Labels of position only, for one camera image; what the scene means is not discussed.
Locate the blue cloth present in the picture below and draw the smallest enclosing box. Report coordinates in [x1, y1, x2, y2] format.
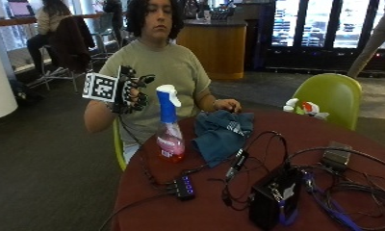
[191, 109, 255, 168]

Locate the black electronics box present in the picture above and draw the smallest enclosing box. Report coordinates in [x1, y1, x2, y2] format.
[247, 167, 305, 231]

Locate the tangle of black cables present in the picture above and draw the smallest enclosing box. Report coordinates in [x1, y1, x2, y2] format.
[286, 145, 385, 231]

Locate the green plastic chair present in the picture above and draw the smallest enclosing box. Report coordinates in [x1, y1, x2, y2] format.
[291, 72, 364, 131]

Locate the the person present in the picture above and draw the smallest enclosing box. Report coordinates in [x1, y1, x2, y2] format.
[82, 0, 243, 165]

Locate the laptop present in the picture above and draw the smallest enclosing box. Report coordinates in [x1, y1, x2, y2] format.
[5, 0, 36, 18]

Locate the white and red soft toy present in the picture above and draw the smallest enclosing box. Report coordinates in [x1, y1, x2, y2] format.
[282, 97, 331, 121]

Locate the metal chair with dark jacket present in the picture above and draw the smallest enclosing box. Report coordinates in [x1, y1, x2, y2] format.
[27, 14, 97, 93]

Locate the white marker cube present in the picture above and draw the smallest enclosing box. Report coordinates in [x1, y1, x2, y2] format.
[81, 72, 120, 104]

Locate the green chair under person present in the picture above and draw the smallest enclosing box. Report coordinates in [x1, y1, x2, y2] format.
[112, 117, 128, 172]

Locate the black cable adapter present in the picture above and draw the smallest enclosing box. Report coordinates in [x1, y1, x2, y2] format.
[225, 147, 250, 181]

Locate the pink liquid spray bottle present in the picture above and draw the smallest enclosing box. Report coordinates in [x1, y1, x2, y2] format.
[154, 84, 186, 163]

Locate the black usb hub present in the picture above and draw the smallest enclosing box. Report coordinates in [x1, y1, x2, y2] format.
[173, 174, 197, 202]

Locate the black glove cable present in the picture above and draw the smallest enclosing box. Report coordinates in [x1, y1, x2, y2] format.
[116, 114, 182, 195]

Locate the small grey box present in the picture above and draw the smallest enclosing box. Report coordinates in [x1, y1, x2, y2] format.
[319, 141, 354, 171]

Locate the wooden counter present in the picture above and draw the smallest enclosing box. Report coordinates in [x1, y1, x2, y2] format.
[175, 18, 249, 81]

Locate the glass door drinks fridge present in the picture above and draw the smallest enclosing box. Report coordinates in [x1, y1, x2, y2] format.
[261, 0, 385, 73]

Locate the blue cable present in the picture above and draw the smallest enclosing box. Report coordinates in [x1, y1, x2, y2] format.
[278, 172, 364, 231]

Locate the black looped cable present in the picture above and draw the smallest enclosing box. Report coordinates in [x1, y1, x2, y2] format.
[219, 130, 290, 210]

